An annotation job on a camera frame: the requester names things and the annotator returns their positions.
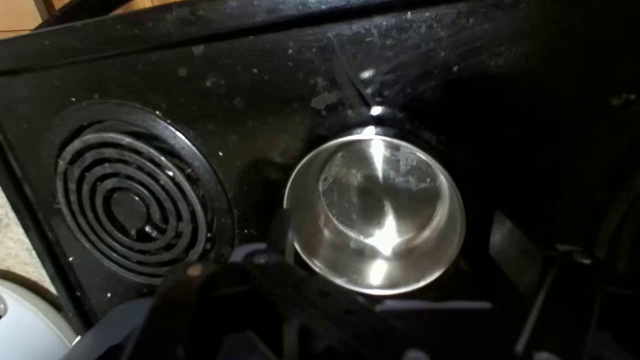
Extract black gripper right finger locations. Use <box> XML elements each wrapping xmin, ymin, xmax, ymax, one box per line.
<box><xmin>488</xmin><ymin>211</ymin><xmax>640</xmax><ymax>360</ymax></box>

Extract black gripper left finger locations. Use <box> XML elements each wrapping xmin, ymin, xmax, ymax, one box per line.
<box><xmin>122</xmin><ymin>261</ymin><xmax>229</xmax><ymax>360</ymax></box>

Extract small steel cup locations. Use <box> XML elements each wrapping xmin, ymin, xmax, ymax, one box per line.
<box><xmin>281</xmin><ymin>134</ymin><xmax>466</xmax><ymax>296</ymax></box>

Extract black electric stove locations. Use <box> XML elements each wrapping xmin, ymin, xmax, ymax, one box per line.
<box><xmin>0</xmin><ymin>0</ymin><xmax>640</xmax><ymax>360</ymax></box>

